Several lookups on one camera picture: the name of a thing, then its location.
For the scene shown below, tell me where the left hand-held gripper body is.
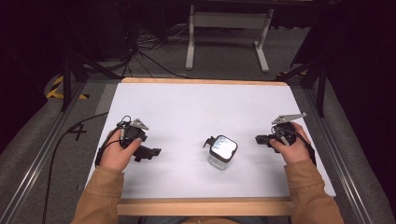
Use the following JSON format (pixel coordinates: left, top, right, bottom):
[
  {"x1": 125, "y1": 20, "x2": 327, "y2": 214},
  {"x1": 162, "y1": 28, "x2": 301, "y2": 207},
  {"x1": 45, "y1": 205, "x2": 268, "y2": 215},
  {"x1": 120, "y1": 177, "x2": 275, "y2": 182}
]
[{"x1": 117, "y1": 115, "x2": 150, "y2": 154}]

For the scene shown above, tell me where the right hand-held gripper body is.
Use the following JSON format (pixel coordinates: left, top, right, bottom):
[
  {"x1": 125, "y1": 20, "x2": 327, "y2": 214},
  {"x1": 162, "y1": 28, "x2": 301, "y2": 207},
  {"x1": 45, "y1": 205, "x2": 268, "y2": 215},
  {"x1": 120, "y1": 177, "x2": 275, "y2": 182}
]
[{"x1": 269, "y1": 112, "x2": 307, "y2": 147}]

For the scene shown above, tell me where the clear square jar black lid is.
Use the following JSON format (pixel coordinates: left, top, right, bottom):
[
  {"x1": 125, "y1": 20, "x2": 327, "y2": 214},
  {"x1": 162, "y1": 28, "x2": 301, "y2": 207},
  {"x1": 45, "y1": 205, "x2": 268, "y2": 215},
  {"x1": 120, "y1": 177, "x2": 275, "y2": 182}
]
[{"x1": 203, "y1": 134, "x2": 239, "y2": 172}]

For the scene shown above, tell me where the person's right hand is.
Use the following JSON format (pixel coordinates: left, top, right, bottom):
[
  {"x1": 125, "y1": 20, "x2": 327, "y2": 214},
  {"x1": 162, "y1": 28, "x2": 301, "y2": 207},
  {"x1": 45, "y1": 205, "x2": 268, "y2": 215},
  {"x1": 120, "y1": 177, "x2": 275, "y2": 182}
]
[{"x1": 269, "y1": 121, "x2": 313, "y2": 165}]

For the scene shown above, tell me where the person's left hand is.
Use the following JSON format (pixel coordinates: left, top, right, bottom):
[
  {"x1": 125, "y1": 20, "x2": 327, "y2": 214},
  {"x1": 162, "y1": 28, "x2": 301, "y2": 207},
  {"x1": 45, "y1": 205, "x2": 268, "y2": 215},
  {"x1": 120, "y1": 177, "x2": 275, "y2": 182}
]
[{"x1": 98, "y1": 129, "x2": 143, "y2": 173}]

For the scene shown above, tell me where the black tripod stand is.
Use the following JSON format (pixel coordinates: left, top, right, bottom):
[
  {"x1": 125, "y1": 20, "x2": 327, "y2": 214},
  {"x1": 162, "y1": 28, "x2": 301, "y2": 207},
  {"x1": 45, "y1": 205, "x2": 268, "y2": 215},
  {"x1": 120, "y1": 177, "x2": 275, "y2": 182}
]
[
  {"x1": 275, "y1": 46, "x2": 331, "y2": 119},
  {"x1": 59, "y1": 0, "x2": 123, "y2": 112}
]

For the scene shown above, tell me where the white metal stand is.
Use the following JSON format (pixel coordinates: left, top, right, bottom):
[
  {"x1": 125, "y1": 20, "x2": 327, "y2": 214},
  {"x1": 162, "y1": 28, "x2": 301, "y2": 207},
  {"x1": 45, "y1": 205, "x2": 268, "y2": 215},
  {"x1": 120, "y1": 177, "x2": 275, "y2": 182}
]
[{"x1": 185, "y1": 4, "x2": 276, "y2": 74}]

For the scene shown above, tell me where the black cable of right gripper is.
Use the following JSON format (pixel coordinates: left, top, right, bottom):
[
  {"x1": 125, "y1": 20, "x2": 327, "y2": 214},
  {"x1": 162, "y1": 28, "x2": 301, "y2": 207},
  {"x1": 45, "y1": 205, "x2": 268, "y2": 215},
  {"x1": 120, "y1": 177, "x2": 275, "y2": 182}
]
[{"x1": 271, "y1": 125, "x2": 318, "y2": 167}]

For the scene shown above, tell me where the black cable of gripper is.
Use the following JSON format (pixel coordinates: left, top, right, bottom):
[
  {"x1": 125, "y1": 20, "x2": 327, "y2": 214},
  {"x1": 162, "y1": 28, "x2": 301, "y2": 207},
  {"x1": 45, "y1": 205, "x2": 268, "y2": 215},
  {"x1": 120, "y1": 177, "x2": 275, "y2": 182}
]
[
  {"x1": 94, "y1": 115, "x2": 133, "y2": 167},
  {"x1": 271, "y1": 125, "x2": 318, "y2": 167}
]

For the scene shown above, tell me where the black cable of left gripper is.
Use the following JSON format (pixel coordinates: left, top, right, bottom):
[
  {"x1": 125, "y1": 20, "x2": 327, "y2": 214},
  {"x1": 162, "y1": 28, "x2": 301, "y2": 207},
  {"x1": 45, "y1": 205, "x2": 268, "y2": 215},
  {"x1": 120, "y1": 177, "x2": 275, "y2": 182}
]
[{"x1": 94, "y1": 115, "x2": 133, "y2": 167}]

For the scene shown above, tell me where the aluminium rail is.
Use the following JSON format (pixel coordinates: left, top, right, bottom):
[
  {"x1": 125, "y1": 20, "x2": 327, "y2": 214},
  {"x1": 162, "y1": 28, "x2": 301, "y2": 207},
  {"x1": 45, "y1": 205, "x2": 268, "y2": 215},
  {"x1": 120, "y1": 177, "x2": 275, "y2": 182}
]
[
  {"x1": 0, "y1": 81, "x2": 88, "y2": 224},
  {"x1": 303, "y1": 88, "x2": 374, "y2": 224}
]

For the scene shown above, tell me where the long black floor cable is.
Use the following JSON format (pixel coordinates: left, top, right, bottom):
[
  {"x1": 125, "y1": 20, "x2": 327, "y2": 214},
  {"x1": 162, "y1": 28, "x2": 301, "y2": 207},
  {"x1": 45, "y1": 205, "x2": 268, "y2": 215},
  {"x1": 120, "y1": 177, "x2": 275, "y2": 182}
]
[{"x1": 41, "y1": 112, "x2": 109, "y2": 224}]

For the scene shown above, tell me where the bundle of black floor cables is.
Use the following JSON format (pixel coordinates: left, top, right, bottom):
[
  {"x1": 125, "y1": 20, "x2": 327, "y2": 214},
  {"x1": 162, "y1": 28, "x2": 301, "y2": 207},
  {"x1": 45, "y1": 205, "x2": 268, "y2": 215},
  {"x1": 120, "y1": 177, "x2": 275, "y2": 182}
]
[{"x1": 122, "y1": 18, "x2": 192, "y2": 79}]

